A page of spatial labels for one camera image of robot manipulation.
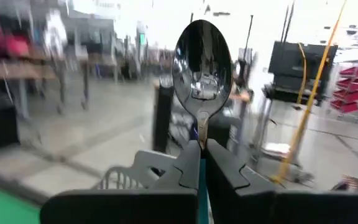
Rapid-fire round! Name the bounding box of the person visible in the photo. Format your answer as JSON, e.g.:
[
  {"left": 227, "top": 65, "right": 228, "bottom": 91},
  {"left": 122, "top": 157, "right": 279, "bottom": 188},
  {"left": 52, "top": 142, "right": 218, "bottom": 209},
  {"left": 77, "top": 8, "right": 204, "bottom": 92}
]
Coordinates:
[{"left": 227, "top": 60, "right": 256, "bottom": 105}]

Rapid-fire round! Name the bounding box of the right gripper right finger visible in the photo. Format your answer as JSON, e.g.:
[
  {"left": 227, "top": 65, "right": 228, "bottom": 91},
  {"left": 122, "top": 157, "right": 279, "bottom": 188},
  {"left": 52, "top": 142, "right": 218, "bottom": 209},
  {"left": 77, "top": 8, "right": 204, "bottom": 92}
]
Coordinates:
[{"left": 206, "top": 139, "right": 358, "bottom": 224}]

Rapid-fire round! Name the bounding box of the grey wire cutlery basket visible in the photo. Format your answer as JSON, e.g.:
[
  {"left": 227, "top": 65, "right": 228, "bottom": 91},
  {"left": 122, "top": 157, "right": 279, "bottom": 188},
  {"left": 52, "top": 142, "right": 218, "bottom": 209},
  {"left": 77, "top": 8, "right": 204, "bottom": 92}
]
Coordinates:
[{"left": 91, "top": 149, "right": 180, "bottom": 191}]

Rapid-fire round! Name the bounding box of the yellow curved cable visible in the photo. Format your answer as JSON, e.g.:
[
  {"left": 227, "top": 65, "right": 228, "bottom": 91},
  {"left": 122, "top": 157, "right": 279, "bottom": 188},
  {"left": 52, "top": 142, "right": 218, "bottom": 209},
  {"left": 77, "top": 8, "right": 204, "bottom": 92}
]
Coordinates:
[{"left": 295, "top": 42, "right": 308, "bottom": 106}]

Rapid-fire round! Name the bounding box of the yellow hanging cable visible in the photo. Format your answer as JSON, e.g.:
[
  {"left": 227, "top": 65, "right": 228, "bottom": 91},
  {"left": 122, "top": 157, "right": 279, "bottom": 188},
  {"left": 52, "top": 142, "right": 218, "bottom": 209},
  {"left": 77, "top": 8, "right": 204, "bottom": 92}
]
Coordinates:
[{"left": 268, "top": 0, "right": 348, "bottom": 186}]

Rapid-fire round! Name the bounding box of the black pedestal stand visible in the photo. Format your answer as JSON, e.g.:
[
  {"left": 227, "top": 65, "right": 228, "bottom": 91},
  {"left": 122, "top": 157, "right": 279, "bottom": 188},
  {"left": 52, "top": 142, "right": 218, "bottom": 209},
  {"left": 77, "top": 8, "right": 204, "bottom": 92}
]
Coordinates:
[{"left": 152, "top": 81, "right": 176, "bottom": 154}]

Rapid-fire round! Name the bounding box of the wooden desk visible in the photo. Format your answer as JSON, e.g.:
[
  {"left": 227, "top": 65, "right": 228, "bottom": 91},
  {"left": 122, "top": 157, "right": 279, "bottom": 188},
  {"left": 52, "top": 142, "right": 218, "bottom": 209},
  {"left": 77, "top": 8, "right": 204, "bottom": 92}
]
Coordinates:
[{"left": 0, "top": 57, "right": 60, "bottom": 82}]

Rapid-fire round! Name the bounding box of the red bin rack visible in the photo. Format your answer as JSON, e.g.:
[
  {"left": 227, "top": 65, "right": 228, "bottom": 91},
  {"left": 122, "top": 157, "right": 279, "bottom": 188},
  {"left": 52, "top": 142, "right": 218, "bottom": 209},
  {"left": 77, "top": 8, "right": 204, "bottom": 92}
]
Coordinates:
[{"left": 329, "top": 60, "right": 358, "bottom": 115}]

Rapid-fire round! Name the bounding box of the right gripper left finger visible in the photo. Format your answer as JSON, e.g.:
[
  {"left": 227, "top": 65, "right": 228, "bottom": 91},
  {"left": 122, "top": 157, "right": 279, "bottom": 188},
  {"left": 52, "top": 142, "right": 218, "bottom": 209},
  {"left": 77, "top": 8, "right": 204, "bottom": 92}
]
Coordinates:
[{"left": 39, "top": 139, "right": 201, "bottom": 224}]

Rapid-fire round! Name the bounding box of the blue-handled dark metal spoon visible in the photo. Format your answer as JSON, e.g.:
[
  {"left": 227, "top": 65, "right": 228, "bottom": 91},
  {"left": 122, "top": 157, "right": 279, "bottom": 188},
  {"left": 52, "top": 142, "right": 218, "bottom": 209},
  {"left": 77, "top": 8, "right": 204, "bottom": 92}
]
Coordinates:
[{"left": 172, "top": 19, "right": 234, "bottom": 224}]

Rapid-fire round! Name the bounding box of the black monitor cart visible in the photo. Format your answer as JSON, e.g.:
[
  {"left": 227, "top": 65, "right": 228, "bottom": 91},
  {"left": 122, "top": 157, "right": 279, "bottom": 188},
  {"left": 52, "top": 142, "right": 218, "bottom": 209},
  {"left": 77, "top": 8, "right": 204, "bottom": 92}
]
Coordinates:
[{"left": 267, "top": 41, "right": 339, "bottom": 105}]

